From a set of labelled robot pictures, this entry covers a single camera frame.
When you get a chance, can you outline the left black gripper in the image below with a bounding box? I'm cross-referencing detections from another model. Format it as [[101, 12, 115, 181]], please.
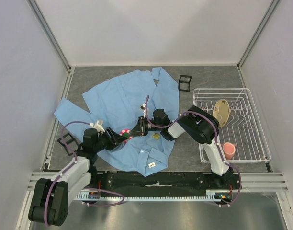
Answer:
[[94, 127, 127, 152]]

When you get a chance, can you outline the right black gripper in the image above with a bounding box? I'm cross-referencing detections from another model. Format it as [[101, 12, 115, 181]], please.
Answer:
[[128, 116, 162, 137]]

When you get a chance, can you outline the pink flower plush brooch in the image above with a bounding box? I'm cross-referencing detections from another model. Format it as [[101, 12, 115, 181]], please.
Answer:
[[120, 129, 133, 143]]

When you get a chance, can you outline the light blue shirt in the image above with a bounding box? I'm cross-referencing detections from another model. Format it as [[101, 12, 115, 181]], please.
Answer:
[[54, 67, 179, 176]]

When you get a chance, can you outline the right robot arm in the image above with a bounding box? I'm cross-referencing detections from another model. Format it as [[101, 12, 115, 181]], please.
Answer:
[[129, 105, 234, 189]]

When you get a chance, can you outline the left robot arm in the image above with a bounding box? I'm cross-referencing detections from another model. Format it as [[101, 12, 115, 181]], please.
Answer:
[[28, 128, 127, 226]]

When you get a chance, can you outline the gold metal brooch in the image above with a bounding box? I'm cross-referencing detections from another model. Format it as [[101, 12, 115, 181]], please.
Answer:
[[152, 133, 161, 140]]

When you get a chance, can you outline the beige ceramic plate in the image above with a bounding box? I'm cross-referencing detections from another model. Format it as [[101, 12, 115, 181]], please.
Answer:
[[212, 99, 230, 127]]

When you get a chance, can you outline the pink ceramic cup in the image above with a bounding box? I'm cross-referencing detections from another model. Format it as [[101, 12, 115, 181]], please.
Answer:
[[222, 142, 237, 160]]

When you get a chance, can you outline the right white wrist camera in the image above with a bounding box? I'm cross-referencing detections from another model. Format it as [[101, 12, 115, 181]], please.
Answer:
[[139, 103, 146, 112]]

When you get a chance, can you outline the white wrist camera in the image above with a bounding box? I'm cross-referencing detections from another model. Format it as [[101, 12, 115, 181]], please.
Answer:
[[89, 119, 106, 135], [139, 103, 146, 112]]

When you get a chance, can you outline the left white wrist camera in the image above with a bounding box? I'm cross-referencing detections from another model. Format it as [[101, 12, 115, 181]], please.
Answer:
[[89, 119, 106, 135]]

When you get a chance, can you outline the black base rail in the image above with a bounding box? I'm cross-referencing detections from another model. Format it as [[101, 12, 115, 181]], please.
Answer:
[[89, 171, 240, 197]]

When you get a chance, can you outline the black plastic frame left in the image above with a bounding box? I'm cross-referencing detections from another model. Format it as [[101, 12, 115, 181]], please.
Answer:
[[57, 133, 79, 156]]

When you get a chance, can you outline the black plastic frame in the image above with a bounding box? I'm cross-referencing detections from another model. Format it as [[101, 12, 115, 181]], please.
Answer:
[[178, 75, 192, 92], [57, 133, 79, 156]]

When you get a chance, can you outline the black plastic frame back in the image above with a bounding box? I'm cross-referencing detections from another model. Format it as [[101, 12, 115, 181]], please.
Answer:
[[178, 75, 192, 92]]

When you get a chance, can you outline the white slotted cable duct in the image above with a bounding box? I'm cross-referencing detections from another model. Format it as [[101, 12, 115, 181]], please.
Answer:
[[73, 190, 233, 202]]

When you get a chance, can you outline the white wire dish rack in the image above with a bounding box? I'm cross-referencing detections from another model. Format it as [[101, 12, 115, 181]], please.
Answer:
[[193, 88, 271, 163]]

